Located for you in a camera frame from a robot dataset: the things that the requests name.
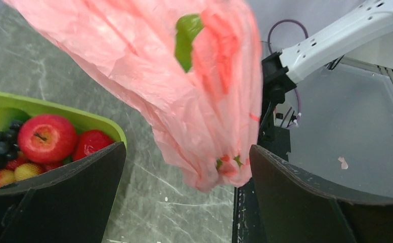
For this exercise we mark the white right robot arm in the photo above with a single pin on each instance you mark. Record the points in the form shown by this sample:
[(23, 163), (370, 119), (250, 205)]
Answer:
[(283, 70)]

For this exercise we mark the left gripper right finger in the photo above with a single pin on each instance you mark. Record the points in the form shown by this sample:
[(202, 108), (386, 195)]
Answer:
[(298, 206)]

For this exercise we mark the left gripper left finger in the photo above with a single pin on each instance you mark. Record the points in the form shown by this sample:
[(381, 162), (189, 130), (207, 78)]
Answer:
[(69, 204)]

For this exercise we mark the pink plastic bag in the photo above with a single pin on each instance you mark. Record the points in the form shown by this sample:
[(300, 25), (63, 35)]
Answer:
[(191, 68)]

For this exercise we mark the large red apple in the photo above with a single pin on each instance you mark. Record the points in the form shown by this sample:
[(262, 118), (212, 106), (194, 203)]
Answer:
[(47, 138)]

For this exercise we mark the green plastic fruit tray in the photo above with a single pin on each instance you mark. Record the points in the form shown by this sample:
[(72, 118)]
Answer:
[(82, 120)]

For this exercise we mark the dark grape bunch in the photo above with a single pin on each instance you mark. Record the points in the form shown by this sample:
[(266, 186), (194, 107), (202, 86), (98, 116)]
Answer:
[(10, 153)]

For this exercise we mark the small red apple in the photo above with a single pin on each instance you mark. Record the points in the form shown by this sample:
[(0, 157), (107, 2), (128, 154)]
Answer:
[(90, 142)]

